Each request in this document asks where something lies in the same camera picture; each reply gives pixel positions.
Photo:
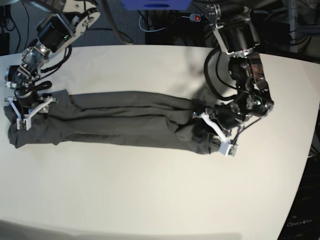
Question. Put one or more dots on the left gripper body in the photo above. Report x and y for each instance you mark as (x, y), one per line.
(226, 116)

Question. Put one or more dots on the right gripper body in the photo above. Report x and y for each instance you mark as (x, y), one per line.
(30, 104)

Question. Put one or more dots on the dark grey T-shirt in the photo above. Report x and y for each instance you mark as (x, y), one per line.
(127, 118)

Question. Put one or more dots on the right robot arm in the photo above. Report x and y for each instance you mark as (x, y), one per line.
(66, 22)

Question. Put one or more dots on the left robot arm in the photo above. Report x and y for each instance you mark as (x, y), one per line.
(231, 24)

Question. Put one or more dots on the black OpenArm base box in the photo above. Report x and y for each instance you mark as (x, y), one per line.
(303, 220)

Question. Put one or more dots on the blue plastic box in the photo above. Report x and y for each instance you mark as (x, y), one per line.
(133, 5)

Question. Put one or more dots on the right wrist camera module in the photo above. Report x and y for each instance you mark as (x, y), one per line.
(23, 124)

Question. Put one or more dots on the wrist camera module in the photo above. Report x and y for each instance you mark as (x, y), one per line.
(23, 124)
(228, 149)

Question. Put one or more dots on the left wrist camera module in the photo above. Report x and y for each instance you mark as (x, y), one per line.
(228, 149)

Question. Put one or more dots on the aluminium frame profile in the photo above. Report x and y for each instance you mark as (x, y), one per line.
(304, 23)

